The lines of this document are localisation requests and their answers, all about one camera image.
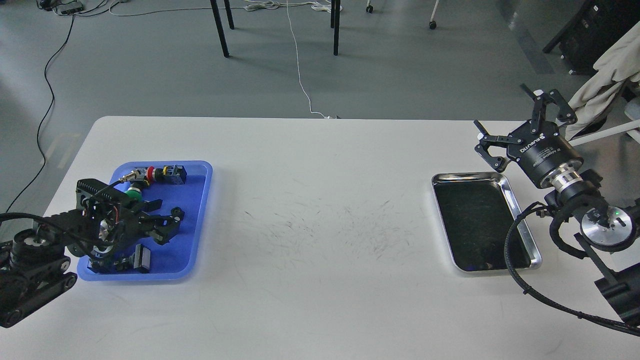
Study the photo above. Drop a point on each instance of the red emergency stop button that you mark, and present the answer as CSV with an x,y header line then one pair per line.
x,y
167,174

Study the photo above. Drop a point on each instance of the black table leg left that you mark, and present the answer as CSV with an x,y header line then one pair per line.
x,y
219,25

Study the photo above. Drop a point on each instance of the beige cloth on chair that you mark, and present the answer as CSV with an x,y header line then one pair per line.
x,y
616,66

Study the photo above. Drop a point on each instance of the blue plastic tray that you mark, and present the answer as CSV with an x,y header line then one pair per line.
x,y
177,258

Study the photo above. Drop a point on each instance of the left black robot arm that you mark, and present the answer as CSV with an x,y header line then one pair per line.
x,y
34,267

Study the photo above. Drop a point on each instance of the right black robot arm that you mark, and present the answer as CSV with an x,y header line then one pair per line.
x,y
582,221

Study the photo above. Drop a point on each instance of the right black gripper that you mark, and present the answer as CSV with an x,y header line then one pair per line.
x,y
542,151

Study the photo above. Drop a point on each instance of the green push button switch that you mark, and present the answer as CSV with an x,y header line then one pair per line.
x,y
135,193

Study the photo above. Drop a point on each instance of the black table leg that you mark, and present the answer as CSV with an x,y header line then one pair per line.
x,y
219,25
335,10

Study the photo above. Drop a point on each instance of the black cabinet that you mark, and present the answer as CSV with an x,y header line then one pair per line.
x,y
596,26

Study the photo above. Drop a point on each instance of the black table leg right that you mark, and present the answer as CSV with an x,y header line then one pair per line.
x,y
335,10

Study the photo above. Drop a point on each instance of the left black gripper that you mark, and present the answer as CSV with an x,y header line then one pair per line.
x,y
106,222

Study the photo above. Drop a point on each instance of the silver metal tray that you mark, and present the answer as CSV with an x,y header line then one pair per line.
x,y
476,211

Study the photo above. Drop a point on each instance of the black square push button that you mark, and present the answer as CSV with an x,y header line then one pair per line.
x,y
139,261

